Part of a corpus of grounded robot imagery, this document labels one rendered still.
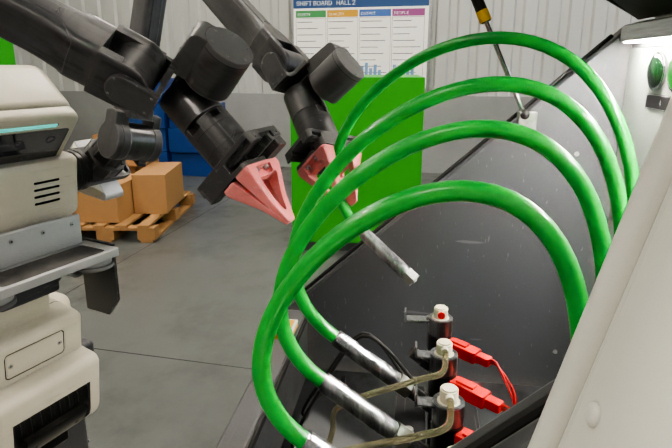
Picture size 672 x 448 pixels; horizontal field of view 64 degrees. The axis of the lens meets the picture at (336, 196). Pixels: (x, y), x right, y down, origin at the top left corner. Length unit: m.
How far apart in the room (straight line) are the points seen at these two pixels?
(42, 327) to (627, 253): 1.11
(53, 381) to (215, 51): 0.82
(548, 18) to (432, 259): 6.25
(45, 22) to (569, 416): 0.57
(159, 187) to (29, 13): 4.16
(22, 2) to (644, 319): 0.60
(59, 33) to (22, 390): 0.75
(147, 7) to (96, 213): 3.67
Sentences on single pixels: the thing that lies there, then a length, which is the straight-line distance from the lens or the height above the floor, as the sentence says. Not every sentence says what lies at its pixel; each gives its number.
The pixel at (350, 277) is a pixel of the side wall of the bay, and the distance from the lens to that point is 0.97.
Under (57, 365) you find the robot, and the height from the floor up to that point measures 0.80.
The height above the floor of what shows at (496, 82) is 1.37.
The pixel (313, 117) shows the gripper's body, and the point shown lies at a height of 1.31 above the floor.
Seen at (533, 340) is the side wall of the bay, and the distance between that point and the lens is 1.03.
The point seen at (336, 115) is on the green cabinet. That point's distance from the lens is 3.85.
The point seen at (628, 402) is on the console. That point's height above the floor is 1.28.
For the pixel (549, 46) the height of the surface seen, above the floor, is 1.41.
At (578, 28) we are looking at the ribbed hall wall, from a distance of 7.14.
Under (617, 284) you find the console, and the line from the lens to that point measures 0.25.
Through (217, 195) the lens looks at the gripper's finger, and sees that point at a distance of 0.62.
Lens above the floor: 1.39
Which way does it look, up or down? 14 degrees down
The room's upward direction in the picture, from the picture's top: straight up
